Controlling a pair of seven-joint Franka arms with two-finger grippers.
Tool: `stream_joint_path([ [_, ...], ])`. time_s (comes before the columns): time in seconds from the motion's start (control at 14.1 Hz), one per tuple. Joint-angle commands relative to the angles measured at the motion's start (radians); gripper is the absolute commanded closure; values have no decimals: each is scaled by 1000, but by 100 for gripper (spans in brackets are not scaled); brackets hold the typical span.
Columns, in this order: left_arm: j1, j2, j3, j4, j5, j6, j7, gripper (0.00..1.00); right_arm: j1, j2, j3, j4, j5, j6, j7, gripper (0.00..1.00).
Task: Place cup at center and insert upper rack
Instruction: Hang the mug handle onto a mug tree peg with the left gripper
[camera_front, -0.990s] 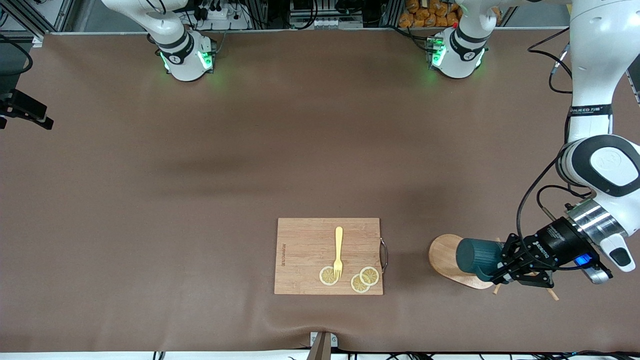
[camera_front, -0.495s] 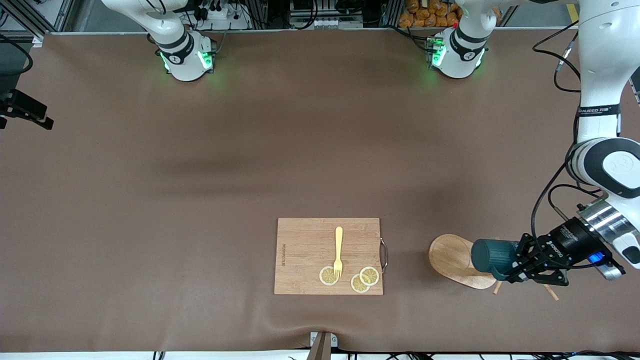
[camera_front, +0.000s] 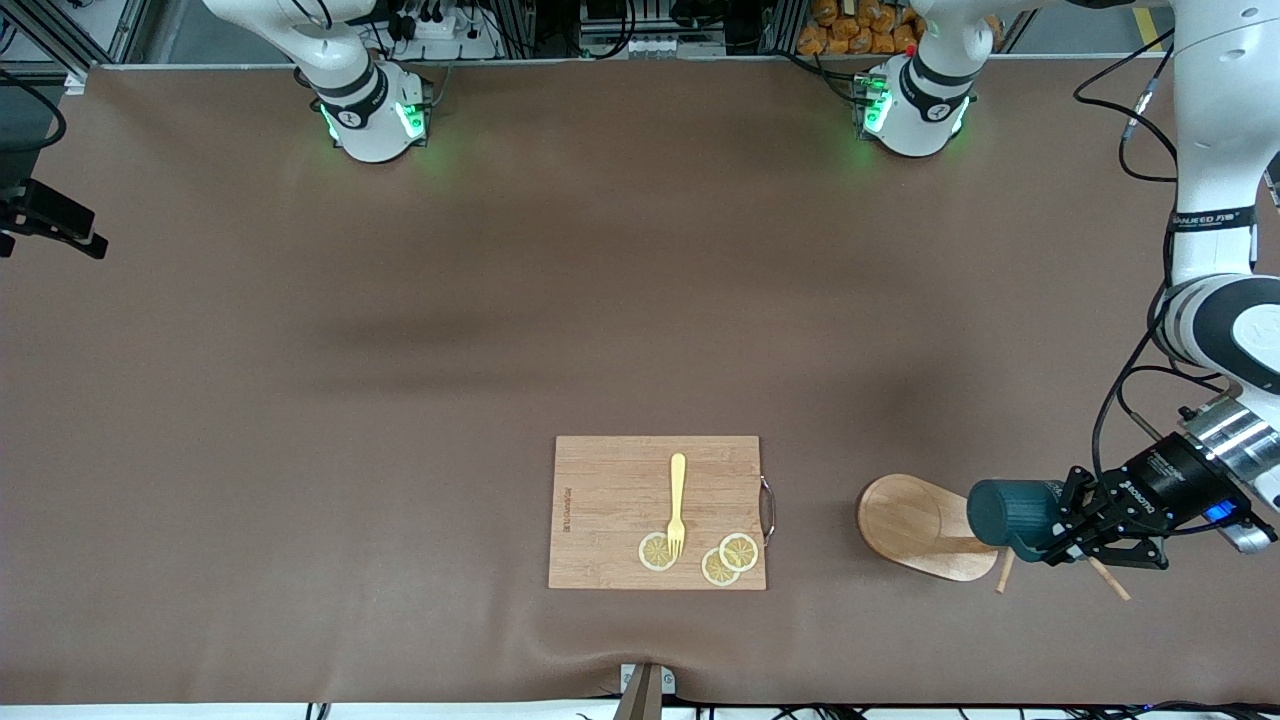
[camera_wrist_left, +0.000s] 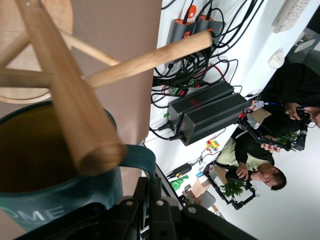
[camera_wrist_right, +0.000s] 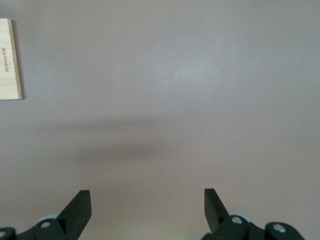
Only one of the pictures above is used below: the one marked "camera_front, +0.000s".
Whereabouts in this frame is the dark green mug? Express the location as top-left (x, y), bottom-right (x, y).
top-left (966, 479), bottom-right (1067, 562)

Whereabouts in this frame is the wooden mug tree rack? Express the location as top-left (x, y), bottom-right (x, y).
top-left (856, 474), bottom-right (1133, 602)

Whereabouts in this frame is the yellow plastic fork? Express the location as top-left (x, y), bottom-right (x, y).
top-left (666, 453), bottom-right (688, 561)

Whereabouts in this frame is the white power strip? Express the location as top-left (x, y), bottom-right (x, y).
top-left (385, 8), bottom-right (503, 59)

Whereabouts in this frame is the bamboo cutting board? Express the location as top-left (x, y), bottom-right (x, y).
top-left (548, 435), bottom-right (776, 591)

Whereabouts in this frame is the grey electronics box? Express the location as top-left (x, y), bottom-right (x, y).
top-left (580, 0), bottom-right (693, 58)

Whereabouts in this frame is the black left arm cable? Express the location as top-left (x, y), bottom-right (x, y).
top-left (1073, 28), bottom-right (1236, 486)

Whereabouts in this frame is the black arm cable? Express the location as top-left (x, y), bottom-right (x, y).
top-left (1073, 28), bottom-right (1236, 486)
top-left (0, 68), bottom-right (67, 153)

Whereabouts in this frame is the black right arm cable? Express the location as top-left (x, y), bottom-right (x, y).
top-left (0, 68), bottom-right (67, 153)

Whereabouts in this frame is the aluminium frame post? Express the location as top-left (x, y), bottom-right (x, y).
top-left (0, 0), bottom-right (151, 96)

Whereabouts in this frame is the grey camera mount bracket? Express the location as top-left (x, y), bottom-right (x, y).
top-left (612, 663), bottom-right (677, 720)

